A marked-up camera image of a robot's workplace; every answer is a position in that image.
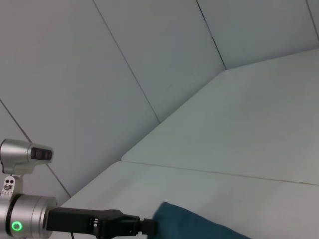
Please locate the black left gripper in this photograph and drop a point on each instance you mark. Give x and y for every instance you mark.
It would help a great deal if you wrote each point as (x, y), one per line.
(82, 222)

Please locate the teal blue shirt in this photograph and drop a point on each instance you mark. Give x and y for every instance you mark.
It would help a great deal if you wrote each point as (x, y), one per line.
(194, 224)

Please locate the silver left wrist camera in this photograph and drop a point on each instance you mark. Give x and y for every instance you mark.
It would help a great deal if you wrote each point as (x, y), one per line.
(17, 156)

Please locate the silver left camera bracket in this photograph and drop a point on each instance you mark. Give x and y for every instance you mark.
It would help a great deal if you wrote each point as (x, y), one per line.
(10, 185)

